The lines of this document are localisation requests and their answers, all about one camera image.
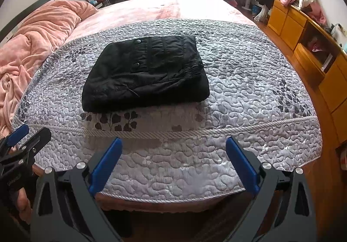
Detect pink clothes pile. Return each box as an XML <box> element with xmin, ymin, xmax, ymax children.
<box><xmin>280</xmin><ymin>0</ymin><xmax>326</xmax><ymax>26</ymax></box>

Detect pink bed sheet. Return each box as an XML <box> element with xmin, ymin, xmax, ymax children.
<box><xmin>66</xmin><ymin>0</ymin><xmax>254</xmax><ymax>42</ymax></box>

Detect dark headboard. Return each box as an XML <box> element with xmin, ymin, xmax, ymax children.
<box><xmin>0</xmin><ymin>0</ymin><xmax>56</xmax><ymax>45</ymax></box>

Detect black pants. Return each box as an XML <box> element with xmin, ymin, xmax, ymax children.
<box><xmin>82</xmin><ymin>35</ymin><xmax>210</xmax><ymax>113</ymax></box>

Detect orange wooden cabinet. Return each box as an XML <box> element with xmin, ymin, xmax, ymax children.
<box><xmin>268</xmin><ymin>0</ymin><xmax>346</xmax><ymax>144</ymax></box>

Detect pink fleece blanket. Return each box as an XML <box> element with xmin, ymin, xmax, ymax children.
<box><xmin>1</xmin><ymin>0</ymin><xmax>98</xmax><ymax>138</ymax></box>

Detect grey quilted bedspread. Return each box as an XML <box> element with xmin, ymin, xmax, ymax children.
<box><xmin>12</xmin><ymin>19</ymin><xmax>322</xmax><ymax>203</ymax></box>

